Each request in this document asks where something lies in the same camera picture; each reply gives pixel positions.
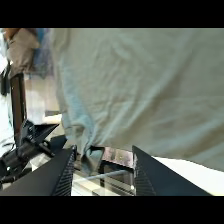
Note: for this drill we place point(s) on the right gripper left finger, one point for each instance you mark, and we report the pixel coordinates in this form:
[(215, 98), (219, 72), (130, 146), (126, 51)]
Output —
[(50, 176)]

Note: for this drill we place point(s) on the brown garment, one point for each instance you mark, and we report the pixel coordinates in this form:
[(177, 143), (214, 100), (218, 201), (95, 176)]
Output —
[(21, 50)]

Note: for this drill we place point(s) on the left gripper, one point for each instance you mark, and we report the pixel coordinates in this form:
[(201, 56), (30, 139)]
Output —
[(16, 158)]

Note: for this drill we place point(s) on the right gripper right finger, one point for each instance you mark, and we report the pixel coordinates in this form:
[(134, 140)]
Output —
[(156, 180)]

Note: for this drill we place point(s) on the grey-green T-shirt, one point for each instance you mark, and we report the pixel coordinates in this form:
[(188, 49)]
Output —
[(143, 90)]

